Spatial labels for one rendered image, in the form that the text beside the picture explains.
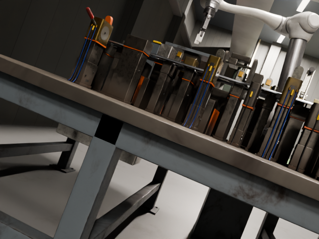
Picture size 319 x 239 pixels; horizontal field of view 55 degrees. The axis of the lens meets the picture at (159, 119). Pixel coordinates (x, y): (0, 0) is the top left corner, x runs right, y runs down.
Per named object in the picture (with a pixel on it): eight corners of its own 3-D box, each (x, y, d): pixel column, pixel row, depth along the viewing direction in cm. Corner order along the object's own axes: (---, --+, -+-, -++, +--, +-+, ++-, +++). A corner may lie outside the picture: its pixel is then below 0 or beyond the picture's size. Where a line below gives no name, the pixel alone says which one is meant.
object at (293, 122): (271, 160, 143) (294, 103, 142) (271, 160, 146) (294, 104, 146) (286, 166, 140) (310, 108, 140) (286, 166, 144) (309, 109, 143)
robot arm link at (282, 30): (276, 15, 212) (288, 11, 199) (297, 26, 216) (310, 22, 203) (269, 33, 213) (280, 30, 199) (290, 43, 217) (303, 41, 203)
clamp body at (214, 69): (178, 125, 136) (207, 52, 135) (185, 127, 147) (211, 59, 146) (192, 130, 133) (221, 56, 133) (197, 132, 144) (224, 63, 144)
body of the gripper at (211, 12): (203, 9, 201) (198, 22, 201) (206, 5, 192) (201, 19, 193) (213, 13, 201) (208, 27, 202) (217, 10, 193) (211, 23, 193)
